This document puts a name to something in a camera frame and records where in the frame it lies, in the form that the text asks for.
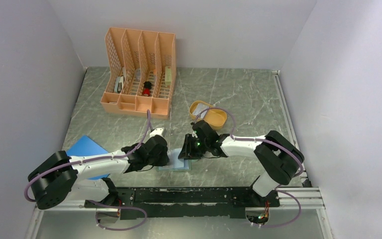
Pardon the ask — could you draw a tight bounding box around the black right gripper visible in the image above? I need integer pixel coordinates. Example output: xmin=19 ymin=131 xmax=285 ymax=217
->
xmin=178 ymin=133 xmax=209 ymax=160

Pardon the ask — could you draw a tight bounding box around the light blue credit card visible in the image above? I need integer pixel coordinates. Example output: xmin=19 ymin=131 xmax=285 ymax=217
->
xmin=167 ymin=148 xmax=190 ymax=170

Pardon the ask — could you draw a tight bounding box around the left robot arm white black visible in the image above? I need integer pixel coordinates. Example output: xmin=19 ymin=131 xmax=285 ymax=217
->
xmin=24 ymin=135 xmax=169 ymax=210

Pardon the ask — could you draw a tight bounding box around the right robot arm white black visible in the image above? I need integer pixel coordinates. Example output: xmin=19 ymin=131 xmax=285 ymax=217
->
xmin=177 ymin=120 xmax=304 ymax=206

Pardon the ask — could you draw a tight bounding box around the card in yellow tray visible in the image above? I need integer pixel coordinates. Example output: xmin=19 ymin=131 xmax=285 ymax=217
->
xmin=192 ymin=104 xmax=209 ymax=119

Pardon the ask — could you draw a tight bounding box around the yellow oval tray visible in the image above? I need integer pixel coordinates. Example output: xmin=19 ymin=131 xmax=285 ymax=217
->
xmin=189 ymin=101 xmax=227 ymax=130

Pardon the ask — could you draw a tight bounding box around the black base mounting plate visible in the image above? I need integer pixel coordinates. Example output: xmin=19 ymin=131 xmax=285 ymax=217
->
xmin=102 ymin=187 xmax=280 ymax=219

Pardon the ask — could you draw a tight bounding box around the red black small bottle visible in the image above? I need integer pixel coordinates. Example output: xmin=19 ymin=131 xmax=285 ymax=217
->
xmin=142 ymin=81 xmax=152 ymax=97

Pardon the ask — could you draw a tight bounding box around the blue notebook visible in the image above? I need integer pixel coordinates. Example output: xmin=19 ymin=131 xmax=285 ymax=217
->
xmin=66 ymin=135 xmax=110 ymax=181

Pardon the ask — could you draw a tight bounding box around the grey white utility knife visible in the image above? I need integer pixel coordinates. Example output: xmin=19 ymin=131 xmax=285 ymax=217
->
xmin=114 ymin=75 xmax=125 ymax=94

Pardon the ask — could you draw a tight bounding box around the pale green eraser box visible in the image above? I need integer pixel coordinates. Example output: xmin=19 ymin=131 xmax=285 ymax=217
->
xmin=164 ymin=66 xmax=172 ymax=88

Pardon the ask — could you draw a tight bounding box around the peach plastic file organizer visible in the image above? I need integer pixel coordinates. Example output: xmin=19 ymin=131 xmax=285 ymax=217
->
xmin=100 ymin=27 xmax=177 ymax=119

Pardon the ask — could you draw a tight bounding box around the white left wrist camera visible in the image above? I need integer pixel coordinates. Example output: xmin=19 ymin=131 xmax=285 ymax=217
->
xmin=150 ymin=127 xmax=166 ymax=138

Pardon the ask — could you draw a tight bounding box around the aluminium rail frame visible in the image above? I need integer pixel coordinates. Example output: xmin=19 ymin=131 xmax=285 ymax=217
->
xmin=24 ymin=70 xmax=334 ymax=239

